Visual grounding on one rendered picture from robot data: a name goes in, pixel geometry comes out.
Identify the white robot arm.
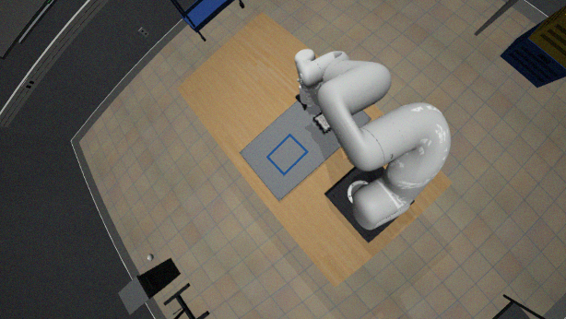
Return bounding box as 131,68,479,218
295,49,451,230

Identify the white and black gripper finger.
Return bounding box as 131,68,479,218
295,94,307,111

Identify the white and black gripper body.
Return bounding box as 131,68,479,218
299,83,321,106

